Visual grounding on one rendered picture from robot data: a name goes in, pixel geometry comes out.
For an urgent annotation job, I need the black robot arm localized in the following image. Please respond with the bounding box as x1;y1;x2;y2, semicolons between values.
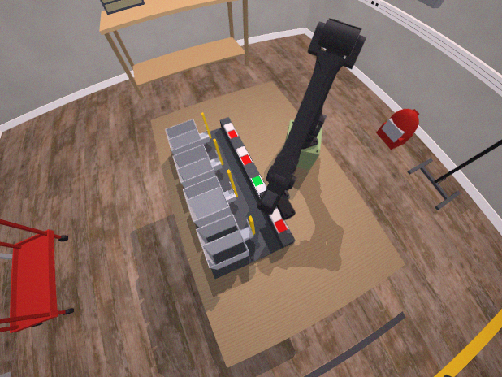
257;19;366;220

